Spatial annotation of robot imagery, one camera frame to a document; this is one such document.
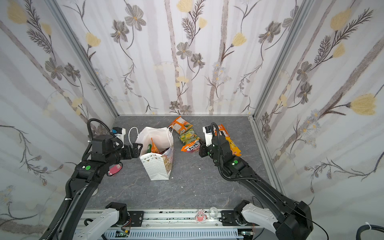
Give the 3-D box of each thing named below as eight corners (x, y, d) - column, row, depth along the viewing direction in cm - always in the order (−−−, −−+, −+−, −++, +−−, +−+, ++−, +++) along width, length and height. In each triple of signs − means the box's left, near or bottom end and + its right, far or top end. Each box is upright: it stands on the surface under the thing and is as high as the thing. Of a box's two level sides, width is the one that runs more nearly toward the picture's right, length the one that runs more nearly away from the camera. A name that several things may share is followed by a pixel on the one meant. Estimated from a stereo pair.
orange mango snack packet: (169, 126, 117) (168, 122, 114) (180, 118, 122) (180, 115, 119) (180, 135, 111) (180, 132, 108) (191, 127, 116) (191, 124, 113)
